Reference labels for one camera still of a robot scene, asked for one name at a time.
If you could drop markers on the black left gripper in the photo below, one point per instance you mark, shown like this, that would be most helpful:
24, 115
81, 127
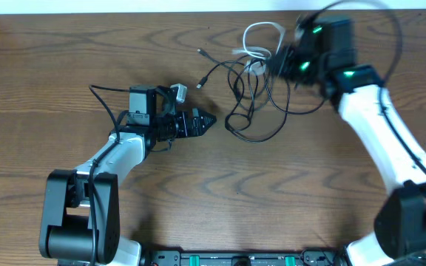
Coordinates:
198, 131

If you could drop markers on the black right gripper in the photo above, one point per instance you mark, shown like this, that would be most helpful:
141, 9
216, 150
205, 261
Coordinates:
283, 60

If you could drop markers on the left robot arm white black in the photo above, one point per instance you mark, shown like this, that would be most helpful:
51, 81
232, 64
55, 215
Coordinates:
80, 222

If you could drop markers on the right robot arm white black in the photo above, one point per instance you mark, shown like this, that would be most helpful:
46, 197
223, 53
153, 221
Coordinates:
324, 54

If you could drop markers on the black base rail green clamps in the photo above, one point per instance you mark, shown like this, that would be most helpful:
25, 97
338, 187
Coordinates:
307, 257

